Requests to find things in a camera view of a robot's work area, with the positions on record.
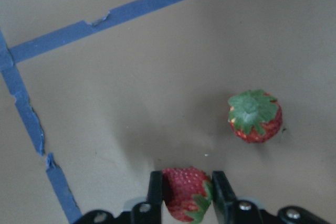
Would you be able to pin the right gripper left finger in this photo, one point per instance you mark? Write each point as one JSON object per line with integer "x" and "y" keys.
{"x": 150, "y": 210}

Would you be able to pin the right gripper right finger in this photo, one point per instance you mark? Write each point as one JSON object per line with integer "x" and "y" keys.
{"x": 229, "y": 208}

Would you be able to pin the red strawberry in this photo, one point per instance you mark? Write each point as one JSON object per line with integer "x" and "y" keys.
{"x": 187, "y": 193}
{"x": 255, "y": 116}

